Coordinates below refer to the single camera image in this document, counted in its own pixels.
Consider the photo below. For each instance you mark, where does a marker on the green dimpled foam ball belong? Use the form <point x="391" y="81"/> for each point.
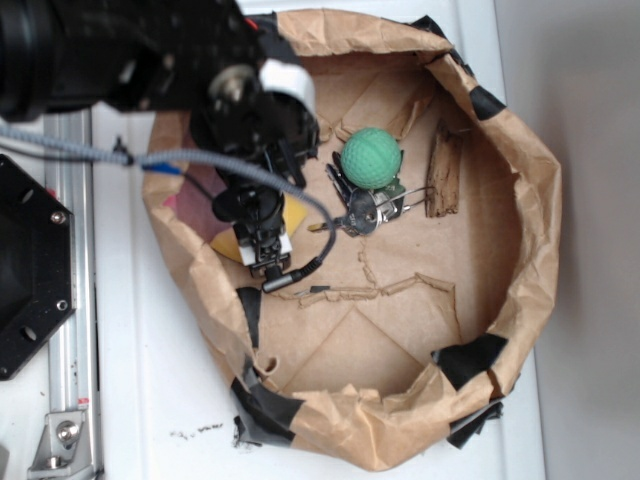
<point x="371" y="158"/>

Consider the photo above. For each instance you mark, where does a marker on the metal corner bracket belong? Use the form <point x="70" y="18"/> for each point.
<point x="64" y="450"/>

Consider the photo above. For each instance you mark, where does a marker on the silver key bunch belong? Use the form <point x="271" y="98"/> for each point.
<point x="367" y="210"/>

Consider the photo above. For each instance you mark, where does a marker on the brown bark wood piece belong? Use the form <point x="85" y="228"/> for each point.
<point x="443" y="174"/>

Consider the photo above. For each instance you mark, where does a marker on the yellow green sponge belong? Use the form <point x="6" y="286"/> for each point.
<point x="226" y="243"/>

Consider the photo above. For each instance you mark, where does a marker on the aluminium extrusion rail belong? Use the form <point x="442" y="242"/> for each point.
<point x="73" y="349"/>

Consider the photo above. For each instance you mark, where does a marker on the black octagonal mount plate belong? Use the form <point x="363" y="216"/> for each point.
<point x="36" y="267"/>

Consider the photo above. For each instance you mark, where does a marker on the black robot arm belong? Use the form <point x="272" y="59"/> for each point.
<point x="135" y="56"/>

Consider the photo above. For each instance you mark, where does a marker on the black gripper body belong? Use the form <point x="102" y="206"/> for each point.
<point x="262" y="122"/>

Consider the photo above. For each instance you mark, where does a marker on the brown paper bag tray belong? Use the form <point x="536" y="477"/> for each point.
<point x="425" y="322"/>

